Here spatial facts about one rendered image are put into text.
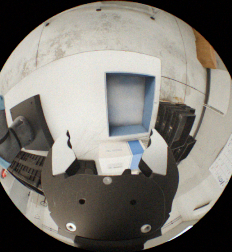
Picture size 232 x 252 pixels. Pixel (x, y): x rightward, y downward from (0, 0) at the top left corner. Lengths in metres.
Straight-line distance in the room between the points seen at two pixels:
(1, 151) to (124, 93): 0.49
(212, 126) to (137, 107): 2.50
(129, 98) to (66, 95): 0.23
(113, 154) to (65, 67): 0.37
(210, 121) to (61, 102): 2.79
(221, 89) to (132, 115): 2.43
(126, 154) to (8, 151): 0.47
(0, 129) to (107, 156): 0.41
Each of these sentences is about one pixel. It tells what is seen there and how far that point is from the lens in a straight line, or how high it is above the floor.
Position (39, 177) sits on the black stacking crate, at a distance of 0.53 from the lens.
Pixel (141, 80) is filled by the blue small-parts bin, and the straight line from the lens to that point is 0.31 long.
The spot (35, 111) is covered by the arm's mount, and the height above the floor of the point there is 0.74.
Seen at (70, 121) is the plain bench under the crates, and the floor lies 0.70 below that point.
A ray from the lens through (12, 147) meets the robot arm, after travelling 0.39.
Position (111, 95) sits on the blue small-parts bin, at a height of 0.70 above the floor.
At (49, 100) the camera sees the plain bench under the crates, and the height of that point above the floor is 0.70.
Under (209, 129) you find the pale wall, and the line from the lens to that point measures 2.71.
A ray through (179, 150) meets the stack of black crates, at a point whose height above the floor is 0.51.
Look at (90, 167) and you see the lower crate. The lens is 0.44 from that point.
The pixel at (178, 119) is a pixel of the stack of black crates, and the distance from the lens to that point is 0.76.
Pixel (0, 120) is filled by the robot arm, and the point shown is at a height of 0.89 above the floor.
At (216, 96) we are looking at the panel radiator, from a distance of 2.54.
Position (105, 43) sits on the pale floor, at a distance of 1.13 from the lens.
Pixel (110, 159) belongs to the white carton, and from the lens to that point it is 0.32.
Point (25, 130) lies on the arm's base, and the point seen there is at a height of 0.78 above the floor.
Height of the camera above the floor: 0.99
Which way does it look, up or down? 60 degrees down
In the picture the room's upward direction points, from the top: 165 degrees clockwise
